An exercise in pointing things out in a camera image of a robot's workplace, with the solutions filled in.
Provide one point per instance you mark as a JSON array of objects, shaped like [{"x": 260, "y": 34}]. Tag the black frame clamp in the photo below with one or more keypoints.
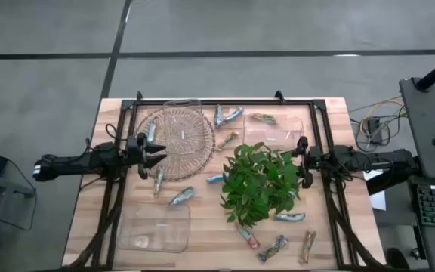
[
  {"x": 139, "y": 96},
  {"x": 279, "y": 96}
]

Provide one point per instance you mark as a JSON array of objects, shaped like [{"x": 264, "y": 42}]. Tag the silver blue granola bar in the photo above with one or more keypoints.
[
  {"x": 152, "y": 132},
  {"x": 182, "y": 195}
]

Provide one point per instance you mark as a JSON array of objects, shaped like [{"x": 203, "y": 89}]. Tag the white paper sheet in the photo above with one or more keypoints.
[{"x": 379, "y": 200}]

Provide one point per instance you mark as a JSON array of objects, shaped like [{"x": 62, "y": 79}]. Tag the black plastic plant pot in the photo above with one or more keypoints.
[{"x": 259, "y": 181}]

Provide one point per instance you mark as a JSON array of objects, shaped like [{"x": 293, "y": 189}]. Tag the glass side table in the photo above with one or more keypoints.
[{"x": 6, "y": 187}]

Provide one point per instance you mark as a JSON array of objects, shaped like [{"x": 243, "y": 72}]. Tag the black metal table frame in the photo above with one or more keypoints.
[{"x": 221, "y": 102}]

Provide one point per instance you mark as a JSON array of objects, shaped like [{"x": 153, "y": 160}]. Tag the round woven placemat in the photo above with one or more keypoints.
[{"x": 187, "y": 166}]

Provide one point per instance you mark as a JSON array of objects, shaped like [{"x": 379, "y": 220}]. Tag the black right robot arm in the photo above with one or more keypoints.
[{"x": 376, "y": 164}]

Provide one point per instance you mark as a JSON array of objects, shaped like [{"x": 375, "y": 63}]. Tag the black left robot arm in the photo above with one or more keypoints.
[{"x": 74, "y": 163}]

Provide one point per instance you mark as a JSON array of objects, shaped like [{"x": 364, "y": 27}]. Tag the blue red green granola bar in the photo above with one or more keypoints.
[{"x": 249, "y": 238}]

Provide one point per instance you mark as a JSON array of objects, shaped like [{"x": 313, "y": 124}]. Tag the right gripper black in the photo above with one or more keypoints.
[{"x": 308, "y": 158}]

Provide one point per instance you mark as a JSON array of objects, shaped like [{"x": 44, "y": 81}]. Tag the brown granola bar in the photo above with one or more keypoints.
[{"x": 307, "y": 245}]

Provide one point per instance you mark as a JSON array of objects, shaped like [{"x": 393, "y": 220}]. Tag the clear plastic bin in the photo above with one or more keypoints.
[
  {"x": 183, "y": 124},
  {"x": 274, "y": 132},
  {"x": 153, "y": 226}
]

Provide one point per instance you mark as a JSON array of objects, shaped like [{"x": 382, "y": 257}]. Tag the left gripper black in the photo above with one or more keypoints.
[{"x": 136, "y": 155}]

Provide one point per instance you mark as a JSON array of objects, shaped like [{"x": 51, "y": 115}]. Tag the black caster wheel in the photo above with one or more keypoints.
[{"x": 397, "y": 258}]

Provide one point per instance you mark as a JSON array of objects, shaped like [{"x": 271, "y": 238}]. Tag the black power adapter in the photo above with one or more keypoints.
[{"x": 374, "y": 126}]

